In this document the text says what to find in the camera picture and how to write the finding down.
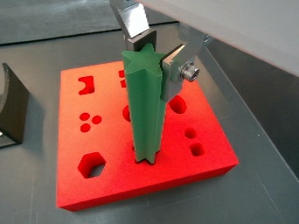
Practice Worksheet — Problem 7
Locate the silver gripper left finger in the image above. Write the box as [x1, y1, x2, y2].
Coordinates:
[110, 0, 157, 52]

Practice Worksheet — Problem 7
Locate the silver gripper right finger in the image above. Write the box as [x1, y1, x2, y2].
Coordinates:
[162, 24, 213, 102]

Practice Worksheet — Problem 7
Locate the green star-shaped peg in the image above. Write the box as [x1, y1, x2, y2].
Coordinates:
[122, 44, 166, 164]

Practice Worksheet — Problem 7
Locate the red shape sorter block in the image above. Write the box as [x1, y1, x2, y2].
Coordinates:
[58, 62, 239, 211]

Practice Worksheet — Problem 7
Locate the black curved holder stand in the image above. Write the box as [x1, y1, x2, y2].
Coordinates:
[0, 63, 30, 149]

